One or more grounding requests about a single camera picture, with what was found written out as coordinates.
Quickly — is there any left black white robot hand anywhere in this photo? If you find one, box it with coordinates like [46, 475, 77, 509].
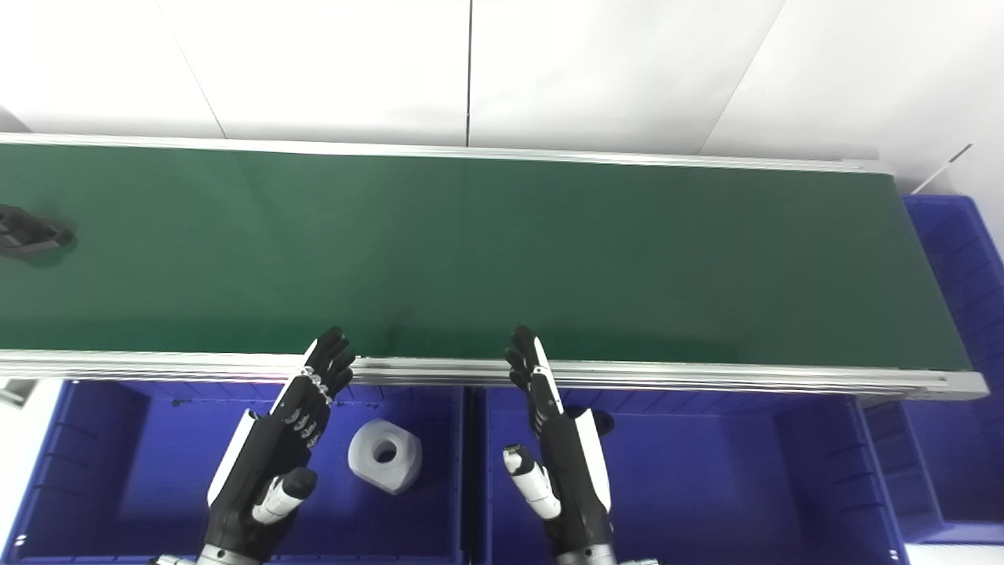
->
[204, 326, 355, 560]

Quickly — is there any thin white rod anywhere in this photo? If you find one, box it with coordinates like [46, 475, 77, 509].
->
[910, 143, 974, 196]

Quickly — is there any green conveyor belt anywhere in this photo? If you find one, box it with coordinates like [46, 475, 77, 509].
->
[0, 143, 973, 372]

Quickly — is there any aluminium conveyor side rail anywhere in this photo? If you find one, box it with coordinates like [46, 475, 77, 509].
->
[0, 133, 895, 175]
[0, 348, 989, 401]

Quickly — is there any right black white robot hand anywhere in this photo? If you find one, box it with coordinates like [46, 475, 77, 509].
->
[502, 325, 614, 557]

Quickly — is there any blue plastic bin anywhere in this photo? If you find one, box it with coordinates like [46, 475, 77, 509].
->
[469, 387, 912, 565]
[0, 380, 473, 565]
[861, 194, 1004, 546]

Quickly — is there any grey conveyor support bracket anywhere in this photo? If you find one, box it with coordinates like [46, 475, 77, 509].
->
[0, 379, 42, 410]

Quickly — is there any white hexagonal part with hole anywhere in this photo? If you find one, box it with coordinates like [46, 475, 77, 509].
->
[347, 418, 424, 496]

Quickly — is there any black flanged metal part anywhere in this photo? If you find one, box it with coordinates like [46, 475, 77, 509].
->
[0, 205, 76, 261]

